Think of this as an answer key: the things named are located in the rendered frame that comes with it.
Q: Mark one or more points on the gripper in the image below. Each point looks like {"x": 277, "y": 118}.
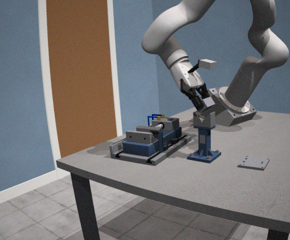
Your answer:
{"x": 188, "y": 83}

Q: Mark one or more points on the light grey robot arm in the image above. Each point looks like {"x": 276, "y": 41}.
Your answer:
{"x": 159, "y": 40}

